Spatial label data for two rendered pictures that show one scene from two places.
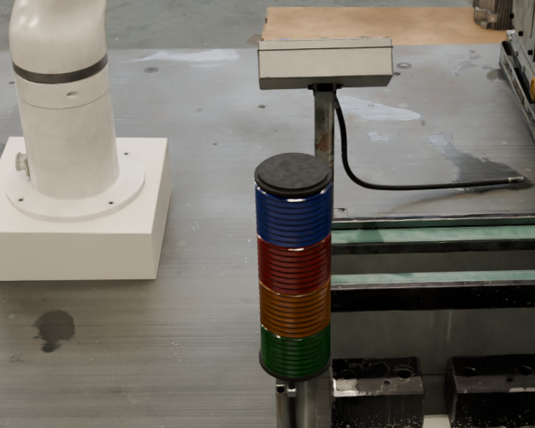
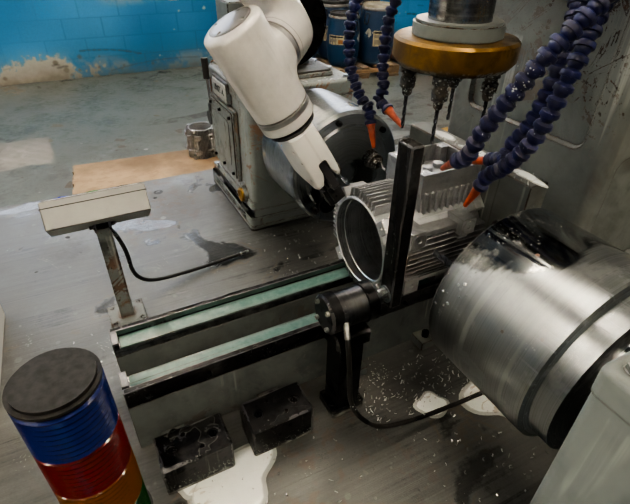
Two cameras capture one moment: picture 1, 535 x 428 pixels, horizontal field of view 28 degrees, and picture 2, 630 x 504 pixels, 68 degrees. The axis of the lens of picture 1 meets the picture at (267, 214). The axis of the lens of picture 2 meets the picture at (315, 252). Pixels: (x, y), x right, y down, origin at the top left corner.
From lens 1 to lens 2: 0.48 m
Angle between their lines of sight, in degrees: 24
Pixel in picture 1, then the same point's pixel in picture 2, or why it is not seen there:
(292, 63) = (70, 214)
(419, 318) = (212, 383)
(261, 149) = (72, 268)
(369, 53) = (130, 196)
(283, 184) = (40, 406)
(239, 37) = (59, 185)
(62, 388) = not seen: outside the picture
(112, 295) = not seen: outside the picture
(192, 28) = (28, 184)
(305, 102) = not seen: hidden behind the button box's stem
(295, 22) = (90, 172)
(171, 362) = (22, 475)
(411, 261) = (196, 337)
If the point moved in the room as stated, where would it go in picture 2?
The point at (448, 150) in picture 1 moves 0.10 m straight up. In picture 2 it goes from (199, 241) to (193, 207)
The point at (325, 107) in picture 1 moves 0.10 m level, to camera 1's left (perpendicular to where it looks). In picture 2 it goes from (106, 239) to (45, 254)
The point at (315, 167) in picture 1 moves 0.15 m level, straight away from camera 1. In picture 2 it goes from (80, 366) to (71, 250)
